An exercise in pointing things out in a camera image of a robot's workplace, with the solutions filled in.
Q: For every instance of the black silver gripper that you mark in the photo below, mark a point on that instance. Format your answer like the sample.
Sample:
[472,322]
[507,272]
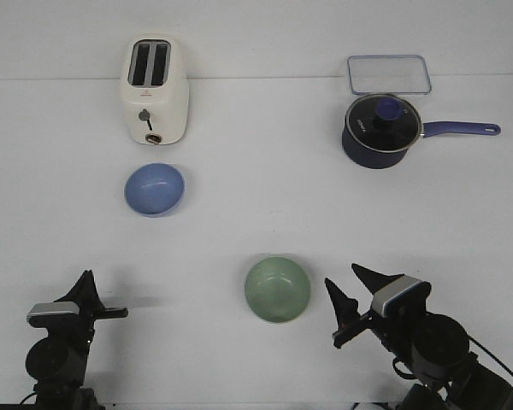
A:
[399,302]
[73,316]

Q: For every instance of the green bowl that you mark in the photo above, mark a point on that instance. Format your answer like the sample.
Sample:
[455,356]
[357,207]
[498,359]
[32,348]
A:
[277,289]

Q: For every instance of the blue bowl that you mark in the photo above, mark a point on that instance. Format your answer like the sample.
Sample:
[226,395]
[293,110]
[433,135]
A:
[155,190]

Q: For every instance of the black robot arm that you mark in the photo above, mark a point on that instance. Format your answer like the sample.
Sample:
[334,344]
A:
[58,362]
[434,348]

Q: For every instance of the dark blue saucepan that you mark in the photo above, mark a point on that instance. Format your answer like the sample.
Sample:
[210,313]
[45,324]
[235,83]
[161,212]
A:
[378,160]

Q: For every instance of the glass pot lid blue knob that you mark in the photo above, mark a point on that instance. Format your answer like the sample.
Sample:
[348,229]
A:
[384,123]

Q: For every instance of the white toaster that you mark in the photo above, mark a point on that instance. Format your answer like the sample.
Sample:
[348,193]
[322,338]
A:
[154,90]

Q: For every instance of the clear container blue rim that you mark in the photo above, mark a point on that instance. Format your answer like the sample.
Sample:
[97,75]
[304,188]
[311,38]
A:
[396,74]

